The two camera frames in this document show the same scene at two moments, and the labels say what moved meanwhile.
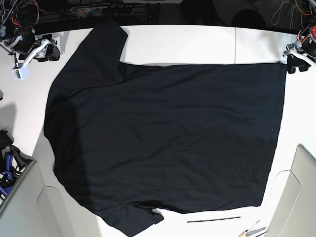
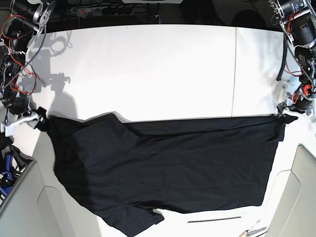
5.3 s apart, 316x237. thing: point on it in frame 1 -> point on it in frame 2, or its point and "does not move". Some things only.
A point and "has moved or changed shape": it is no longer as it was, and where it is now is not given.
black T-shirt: (128, 139) has moved or changed shape
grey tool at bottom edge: (255, 231) does not move
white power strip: (90, 11) does not move
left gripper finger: (53, 52) -> (43, 123)
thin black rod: (213, 219) does not move
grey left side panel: (41, 207) does not move
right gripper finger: (303, 65) -> (290, 119)
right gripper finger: (291, 63) -> (281, 119)
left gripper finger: (49, 37) -> (41, 111)
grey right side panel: (295, 215) does not move
